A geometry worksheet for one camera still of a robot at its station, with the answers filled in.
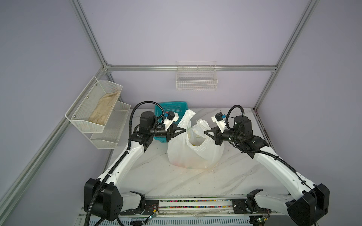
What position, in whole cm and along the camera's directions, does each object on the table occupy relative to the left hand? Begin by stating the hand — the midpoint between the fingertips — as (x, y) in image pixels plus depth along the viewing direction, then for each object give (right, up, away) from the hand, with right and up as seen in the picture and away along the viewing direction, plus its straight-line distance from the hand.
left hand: (184, 130), depth 69 cm
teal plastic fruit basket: (-5, +16, +45) cm, 48 cm away
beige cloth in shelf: (-47, +12, +11) cm, 49 cm away
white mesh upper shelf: (-53, +12, +10) cm, 55 cm away
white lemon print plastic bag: (+4, -9, +1) cm, 11 cm away
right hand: (+11, -1, +2) cm, 11 cm away
